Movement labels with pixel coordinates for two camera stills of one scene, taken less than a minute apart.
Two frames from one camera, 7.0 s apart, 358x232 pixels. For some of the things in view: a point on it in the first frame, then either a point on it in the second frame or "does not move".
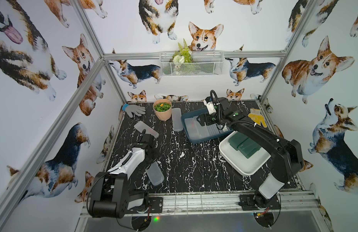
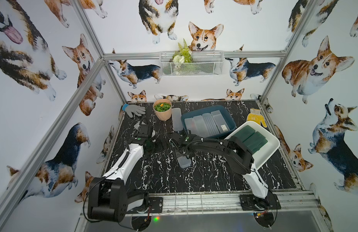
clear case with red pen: x=192 y=128 does not move
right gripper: x=206 y=115 to x=176 y=153
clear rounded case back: x=177 y=122 does not move
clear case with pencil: x=202 y=130 does not move
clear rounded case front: x=155 y=174 to x=184 y=162
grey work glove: x=136 y=109 does not move
